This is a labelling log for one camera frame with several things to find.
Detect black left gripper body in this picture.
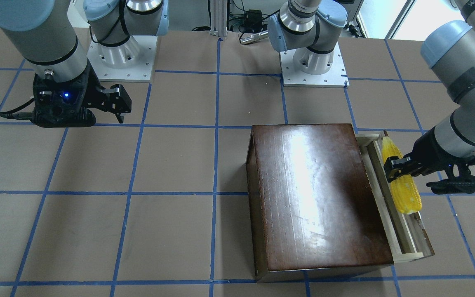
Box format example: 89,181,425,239
407,128,464,177

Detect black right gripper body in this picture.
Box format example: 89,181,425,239
79,66,132,115

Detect yellow corn cob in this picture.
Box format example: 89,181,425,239
381,136,422,215

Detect wooden drawer with white handle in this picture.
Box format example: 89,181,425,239
355,133,435,264

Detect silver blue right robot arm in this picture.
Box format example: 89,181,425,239
0,0,169,128

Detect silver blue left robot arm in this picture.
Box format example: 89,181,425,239
268,0,475,186

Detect dark brown wooden cabinet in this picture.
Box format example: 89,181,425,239
246,123,394,283

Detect silver metal cylinder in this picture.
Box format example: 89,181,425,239
239,30,269,45

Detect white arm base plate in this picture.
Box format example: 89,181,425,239
280,43,350,88
87,35,159,83

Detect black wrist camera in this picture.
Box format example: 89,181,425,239
426,155,475,194
30,74,96,128

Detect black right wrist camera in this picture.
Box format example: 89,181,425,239
30,74,96,128

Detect aluminium frame post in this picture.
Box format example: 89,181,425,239
208,0,229,41

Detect black cable hub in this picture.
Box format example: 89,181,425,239
244,9,263,28

